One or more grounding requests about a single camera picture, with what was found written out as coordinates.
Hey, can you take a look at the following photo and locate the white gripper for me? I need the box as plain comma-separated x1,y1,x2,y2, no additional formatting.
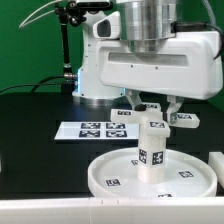
96,31,223,125

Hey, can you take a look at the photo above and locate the white cross-shaped table base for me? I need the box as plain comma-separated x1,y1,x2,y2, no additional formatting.
110,108,200,138

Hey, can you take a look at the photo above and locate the white round table top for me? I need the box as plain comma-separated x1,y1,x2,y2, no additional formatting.
88,147,217,198

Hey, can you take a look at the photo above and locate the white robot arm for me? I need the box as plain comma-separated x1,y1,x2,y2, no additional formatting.
76,0,223,128

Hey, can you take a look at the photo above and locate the white marker tag sheet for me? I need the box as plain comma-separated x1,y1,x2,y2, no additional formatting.
55,122,139,140

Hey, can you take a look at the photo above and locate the white obstacle fence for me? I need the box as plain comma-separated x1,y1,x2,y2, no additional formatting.
0,152,224,224

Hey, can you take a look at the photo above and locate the black cable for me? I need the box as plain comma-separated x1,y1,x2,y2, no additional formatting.
0,75,68,95

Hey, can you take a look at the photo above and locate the white cable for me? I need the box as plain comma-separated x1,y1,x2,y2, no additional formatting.
18,0,64,29

